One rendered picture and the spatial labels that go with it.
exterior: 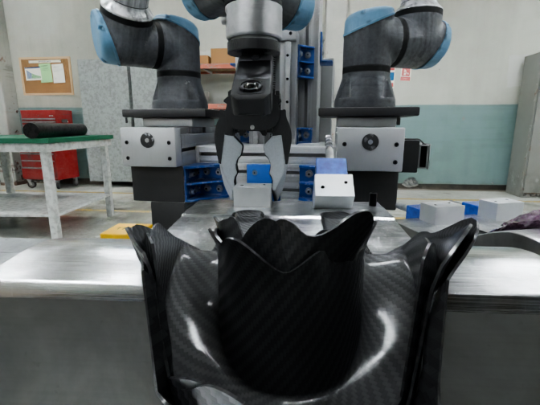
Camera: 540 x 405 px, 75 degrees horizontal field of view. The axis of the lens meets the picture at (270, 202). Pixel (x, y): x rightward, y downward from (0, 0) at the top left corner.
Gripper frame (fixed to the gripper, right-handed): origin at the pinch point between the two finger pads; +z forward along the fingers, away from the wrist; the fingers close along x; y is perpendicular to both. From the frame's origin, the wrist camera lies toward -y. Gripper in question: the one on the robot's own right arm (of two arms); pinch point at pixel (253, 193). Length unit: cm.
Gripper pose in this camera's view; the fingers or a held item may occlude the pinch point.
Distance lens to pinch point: 49.7
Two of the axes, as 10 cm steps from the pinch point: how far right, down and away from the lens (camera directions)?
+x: -10.0, -0.1, 0.6
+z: 0.0, 9.8, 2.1
